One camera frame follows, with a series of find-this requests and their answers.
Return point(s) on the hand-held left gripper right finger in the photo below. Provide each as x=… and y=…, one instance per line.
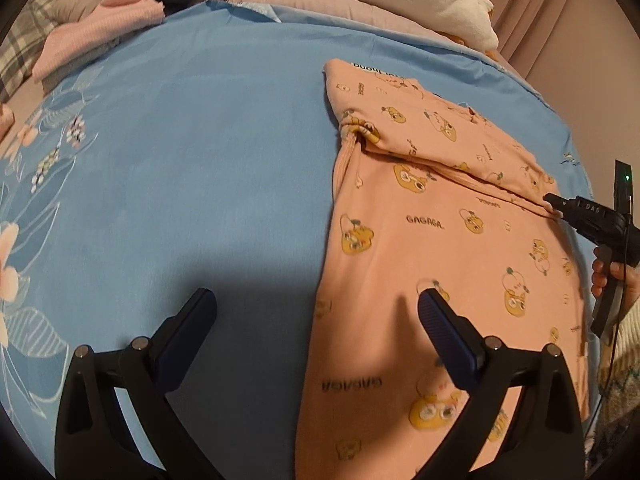
x=442, y=327

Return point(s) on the small pink cloth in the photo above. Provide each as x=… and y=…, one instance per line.
x=5, y=117

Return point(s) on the pink curtain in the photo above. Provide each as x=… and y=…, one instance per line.
x=530, y=5

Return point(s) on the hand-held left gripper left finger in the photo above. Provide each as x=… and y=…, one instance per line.
x=192, y=317

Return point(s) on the blue floral bedsheet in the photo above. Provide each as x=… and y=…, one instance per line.
x=200, y=160

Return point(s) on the peach cartoon print pants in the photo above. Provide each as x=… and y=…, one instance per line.
x=425, y=240

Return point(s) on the person's right hand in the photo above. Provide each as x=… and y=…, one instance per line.
x=598, y=275

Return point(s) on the pink quilt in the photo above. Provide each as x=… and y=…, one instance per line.
x=325, y=7

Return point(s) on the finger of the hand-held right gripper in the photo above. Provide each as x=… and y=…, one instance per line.
x=557, y=203

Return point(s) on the plaid pillow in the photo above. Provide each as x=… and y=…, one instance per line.
x=25, y=45

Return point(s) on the dark cloth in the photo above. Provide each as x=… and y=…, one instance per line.
x=180, y=0

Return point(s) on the pink knit garment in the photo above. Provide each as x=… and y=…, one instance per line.
x=100, y=25

